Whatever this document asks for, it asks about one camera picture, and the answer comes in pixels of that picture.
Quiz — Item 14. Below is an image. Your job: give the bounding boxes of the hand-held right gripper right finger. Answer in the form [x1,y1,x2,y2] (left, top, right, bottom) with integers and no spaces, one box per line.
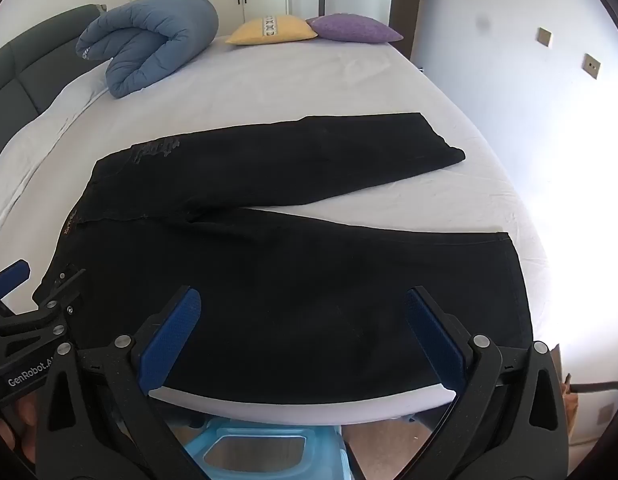
[389,286,570,480]

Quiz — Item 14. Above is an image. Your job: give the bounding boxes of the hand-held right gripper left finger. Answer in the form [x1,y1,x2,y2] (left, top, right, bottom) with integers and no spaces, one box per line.
[34,285,210,480]

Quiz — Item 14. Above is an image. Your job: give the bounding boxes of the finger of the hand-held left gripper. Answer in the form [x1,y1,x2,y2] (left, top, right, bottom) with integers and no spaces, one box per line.
[0,259,31,321]
[32,267,87,321]

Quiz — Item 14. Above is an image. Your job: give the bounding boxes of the black pants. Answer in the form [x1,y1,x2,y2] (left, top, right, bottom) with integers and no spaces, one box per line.
[36,111,536,406]

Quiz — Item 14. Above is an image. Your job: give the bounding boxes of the person's left hand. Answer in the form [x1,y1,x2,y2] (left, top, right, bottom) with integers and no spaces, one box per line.
[0,394,40,461]

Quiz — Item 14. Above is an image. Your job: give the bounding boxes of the crumpled white cloth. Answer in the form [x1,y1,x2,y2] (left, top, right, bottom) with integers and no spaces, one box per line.
[0,65,110,246]

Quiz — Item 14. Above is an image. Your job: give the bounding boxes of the light blue plastic stool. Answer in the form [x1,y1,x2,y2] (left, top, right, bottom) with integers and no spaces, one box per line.
[181,412,357,480]

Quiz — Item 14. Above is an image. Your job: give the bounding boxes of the dark grey padded headboard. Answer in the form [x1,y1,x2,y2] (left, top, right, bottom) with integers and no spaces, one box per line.
[0,4,107,171]

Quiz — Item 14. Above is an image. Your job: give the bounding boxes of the folded blue duvet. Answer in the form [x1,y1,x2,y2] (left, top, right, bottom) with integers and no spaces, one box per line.
[75,0,220,100]

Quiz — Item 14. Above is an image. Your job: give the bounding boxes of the bed with white sheet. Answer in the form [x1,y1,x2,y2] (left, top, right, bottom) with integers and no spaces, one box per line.
[0,35,554,426]

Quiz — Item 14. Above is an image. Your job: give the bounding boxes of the yellow pillow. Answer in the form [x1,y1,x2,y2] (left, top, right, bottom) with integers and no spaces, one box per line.
[225,16,319,46]

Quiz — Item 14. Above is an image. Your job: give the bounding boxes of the purple pillow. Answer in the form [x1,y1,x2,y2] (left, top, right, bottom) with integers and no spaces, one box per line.
[305,13,405,44]

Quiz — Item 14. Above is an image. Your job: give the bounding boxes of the dark wooden door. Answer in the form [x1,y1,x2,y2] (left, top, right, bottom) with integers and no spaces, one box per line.
[389,0,430,61]

